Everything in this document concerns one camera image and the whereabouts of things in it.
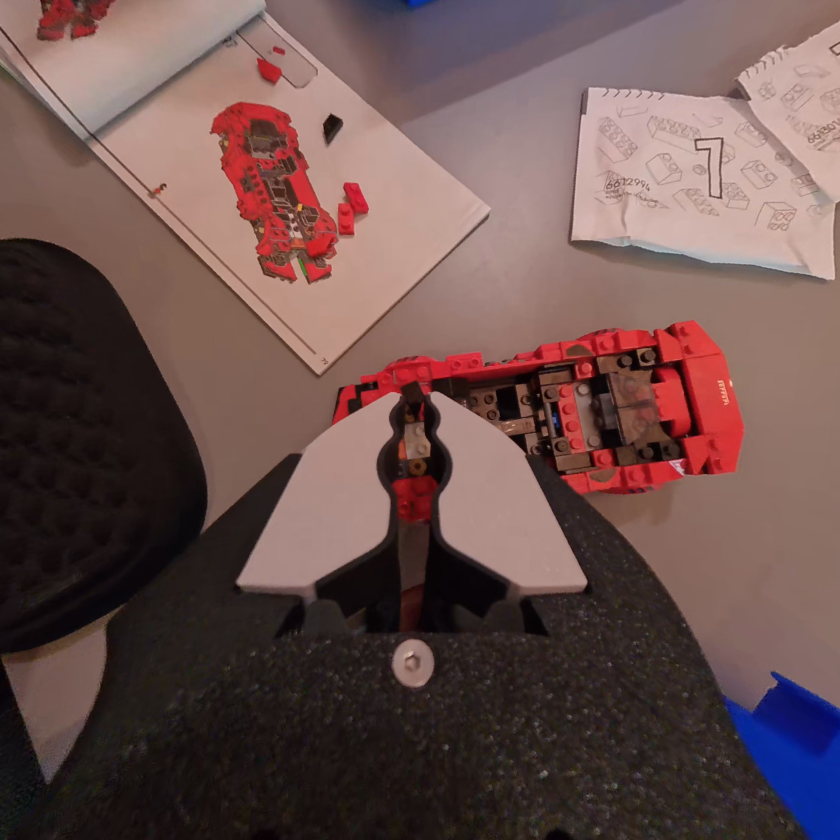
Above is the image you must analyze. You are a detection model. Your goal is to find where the red toy brick car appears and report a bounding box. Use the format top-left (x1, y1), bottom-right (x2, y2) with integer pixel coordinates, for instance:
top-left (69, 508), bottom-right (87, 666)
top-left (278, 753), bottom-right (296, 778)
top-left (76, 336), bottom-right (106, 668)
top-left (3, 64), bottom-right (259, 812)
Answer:
top-left (331, 320), bottom-right (746, 526)

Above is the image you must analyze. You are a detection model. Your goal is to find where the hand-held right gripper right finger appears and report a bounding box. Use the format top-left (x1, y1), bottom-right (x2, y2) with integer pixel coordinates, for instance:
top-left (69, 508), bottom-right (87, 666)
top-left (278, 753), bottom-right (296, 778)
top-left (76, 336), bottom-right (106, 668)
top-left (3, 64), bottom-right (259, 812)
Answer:
top-left (421, 391), bottom-right (589, 627)

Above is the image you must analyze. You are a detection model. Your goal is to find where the black chair armrest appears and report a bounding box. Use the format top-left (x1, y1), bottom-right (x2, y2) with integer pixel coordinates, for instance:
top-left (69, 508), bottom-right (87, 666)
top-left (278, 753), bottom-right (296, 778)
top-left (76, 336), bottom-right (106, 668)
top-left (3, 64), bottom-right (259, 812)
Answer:
top-left (0, 238), bottom-right (209, 654)

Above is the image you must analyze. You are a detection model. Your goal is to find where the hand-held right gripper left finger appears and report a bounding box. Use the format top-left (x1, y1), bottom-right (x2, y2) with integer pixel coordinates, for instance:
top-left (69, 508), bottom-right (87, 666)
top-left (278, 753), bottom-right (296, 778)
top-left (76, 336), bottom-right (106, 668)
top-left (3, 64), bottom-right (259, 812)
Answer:
top-left (235, 391), bottom-right (403, 621)

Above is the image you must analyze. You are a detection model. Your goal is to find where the white printed paper bag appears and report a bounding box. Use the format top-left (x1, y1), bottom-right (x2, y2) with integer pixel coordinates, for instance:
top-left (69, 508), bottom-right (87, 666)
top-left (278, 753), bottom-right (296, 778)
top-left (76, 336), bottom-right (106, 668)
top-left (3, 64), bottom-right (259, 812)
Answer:
top-left (735, 16), bottom-right (840, 203)
top-left (570, 87), bottom-right (837, 282)

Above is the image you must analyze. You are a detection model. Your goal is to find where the brick instruction booklet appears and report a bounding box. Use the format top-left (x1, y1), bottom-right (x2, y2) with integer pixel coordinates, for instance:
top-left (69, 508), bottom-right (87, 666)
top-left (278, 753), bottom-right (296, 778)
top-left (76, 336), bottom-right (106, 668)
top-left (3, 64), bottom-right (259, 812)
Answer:
top-left (0, 0), bottom-right (492, 376)

